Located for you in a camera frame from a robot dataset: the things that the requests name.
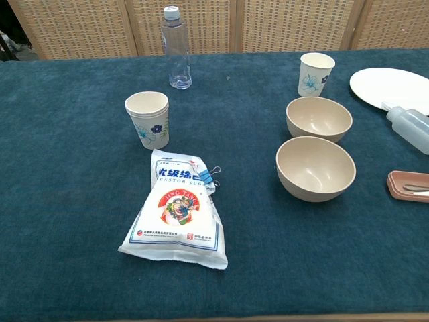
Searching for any beige bowl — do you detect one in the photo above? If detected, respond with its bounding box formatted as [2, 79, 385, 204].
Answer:
[286, 96, 353, 144]
[275, 136, 357, 203]

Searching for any blue binder clip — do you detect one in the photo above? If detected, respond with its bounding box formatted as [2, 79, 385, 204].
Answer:
[198, 165, 222, 188]

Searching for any white castor sugar bag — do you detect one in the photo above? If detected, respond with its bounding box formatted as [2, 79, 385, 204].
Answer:
[117, 148, 229, 270]

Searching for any floral paper cup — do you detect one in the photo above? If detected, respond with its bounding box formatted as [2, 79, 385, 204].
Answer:
[124, 91, 170, 115]
[126, 110, 170, 150]
[298, 52, 336, 98]

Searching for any clear plastic water bottle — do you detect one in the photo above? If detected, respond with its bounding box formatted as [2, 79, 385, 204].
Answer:
[160, 7, 194, 91]

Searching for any woven rattan screen panel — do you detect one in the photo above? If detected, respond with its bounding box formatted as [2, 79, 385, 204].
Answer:
[6, 0, 139, 61]
[125, 0, 237, 57]
[234, 0, 365, 54]
[350, 0, 429, 51]

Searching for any teal tablecloth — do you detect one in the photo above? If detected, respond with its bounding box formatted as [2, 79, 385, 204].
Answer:
[0, 48, 429, 320]

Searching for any pink rectangular tray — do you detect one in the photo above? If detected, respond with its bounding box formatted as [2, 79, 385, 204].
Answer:
[386, 170, 429, 203]

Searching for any white round plate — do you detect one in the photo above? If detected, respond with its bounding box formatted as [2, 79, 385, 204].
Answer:
[349, 67, 429, 117]

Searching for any translucent squeeze bottle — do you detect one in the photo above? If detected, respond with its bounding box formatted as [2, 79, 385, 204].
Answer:
[385, 105, 429, 156]

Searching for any black object behind table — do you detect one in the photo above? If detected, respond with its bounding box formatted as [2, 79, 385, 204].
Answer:
[0, 0, 21, 62]

